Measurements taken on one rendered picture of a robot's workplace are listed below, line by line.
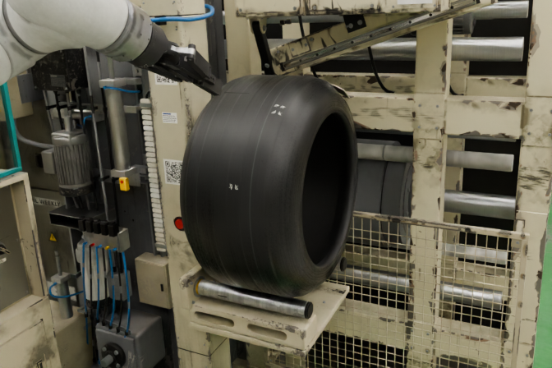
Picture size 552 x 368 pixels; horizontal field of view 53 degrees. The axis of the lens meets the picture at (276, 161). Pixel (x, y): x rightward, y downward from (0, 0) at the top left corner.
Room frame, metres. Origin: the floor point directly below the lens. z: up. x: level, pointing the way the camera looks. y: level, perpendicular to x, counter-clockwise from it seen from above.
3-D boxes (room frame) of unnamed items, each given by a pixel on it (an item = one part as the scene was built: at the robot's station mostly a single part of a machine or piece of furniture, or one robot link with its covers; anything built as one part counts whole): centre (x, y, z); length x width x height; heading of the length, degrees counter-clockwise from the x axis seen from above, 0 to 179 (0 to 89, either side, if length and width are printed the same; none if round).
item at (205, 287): (1.35, 0.08, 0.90); 0.35 x 0.05 x 0.05; 64
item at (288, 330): (1.35, 0.09, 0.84); 0.36 x 0.09 x 0.06; 64
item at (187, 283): (1.56, 0.18, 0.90); 0.40 x 0.03 x 0.10; 154
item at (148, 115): (1.58, 0.35, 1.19); 0.05 x 0.04 x 0.48; 154
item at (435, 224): (1.67, -0.33, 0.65); 0.90 x 0.02 x 0.70; 64
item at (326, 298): (1.48, 0.03, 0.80); 0.37 x 0.36 x 0.02; 154
